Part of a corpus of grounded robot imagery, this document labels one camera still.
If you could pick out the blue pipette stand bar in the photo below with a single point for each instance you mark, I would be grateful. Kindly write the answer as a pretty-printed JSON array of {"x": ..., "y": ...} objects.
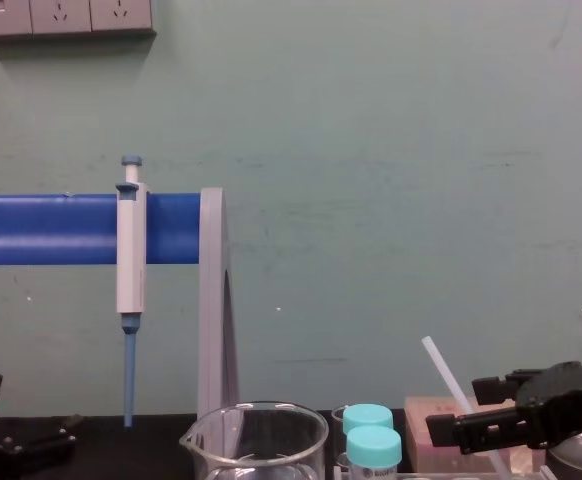
[{"x": 46, "y": 230}]

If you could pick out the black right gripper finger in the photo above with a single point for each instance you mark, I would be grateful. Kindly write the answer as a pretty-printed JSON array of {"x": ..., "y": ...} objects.
[
  {"x": 481, "y": 430},
  {"x": 496, "y": 386}
]

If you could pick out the translucent white stirring rod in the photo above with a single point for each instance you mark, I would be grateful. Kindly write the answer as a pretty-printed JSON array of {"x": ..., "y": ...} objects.
[{"x": 443, "y": 372}]

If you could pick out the vial with teal cap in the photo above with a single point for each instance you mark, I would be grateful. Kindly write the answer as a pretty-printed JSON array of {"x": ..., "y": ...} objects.
[
  {"x": 373, "y": 445},
  {"x": 368, "y": 415}
]

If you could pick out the grey wall socket panel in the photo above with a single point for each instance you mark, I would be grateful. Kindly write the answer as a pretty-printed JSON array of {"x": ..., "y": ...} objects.
[{"x": 61, "y": 17}]

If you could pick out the clear plastic vial rack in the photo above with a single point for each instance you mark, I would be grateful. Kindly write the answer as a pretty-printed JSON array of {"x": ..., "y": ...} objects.
[{"x": 446, "y": 476}]

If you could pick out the white pipette with blue tip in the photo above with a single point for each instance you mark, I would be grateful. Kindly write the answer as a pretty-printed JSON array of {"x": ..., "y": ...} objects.
[{"x": 130, "y": 260}]

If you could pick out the grey pipette stand upright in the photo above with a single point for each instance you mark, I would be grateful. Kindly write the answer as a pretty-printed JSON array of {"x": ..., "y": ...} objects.
[{"x": 213, "y": 300}]

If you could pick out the clear glass beaker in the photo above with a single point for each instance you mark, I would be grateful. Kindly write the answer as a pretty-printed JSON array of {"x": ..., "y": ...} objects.
[{"x": 256, "y": 452}]

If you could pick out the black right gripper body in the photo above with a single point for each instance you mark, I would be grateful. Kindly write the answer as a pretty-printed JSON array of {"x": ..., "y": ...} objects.
[{"x": 566, "y": 405}]

